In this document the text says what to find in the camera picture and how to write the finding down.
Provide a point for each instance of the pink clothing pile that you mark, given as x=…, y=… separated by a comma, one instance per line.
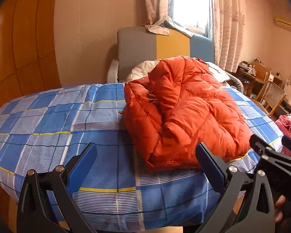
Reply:
x=289, y=130

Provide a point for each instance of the beige quilted blanket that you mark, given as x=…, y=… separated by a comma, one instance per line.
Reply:
x=141, y=70

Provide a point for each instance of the blue plaid bed sheet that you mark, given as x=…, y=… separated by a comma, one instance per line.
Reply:
x=46, y=129

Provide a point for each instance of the grey yellow blue headboard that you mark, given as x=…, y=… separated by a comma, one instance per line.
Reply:
x=136, y=45

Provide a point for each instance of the white air conditioner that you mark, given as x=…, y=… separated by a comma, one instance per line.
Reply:
x=283, y=23

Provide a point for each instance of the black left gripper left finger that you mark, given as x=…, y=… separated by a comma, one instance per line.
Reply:
x=46, y=203

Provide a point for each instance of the white printed pillow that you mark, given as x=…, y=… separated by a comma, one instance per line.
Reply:
x=219, y=74

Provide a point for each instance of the right striped curtain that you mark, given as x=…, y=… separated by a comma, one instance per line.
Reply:
x=228, y=19

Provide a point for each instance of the orange puffer down jacket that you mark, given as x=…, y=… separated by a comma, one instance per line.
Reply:
x=178, y=105

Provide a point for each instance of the left patterned curtain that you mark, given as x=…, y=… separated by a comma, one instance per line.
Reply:
x=159, y=16

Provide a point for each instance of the wooden desk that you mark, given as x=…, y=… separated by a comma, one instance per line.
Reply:
x=255, y=75

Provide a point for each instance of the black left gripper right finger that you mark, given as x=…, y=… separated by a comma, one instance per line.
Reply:
x=256, y=213

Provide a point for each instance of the wicker wooden chair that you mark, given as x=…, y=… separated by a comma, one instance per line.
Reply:
x=270, y=97

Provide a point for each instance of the person's right hand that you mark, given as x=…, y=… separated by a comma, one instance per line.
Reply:
x=279, y=204

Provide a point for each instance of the wooden wardrobe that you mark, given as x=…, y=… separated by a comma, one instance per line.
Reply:
x=27, y=48

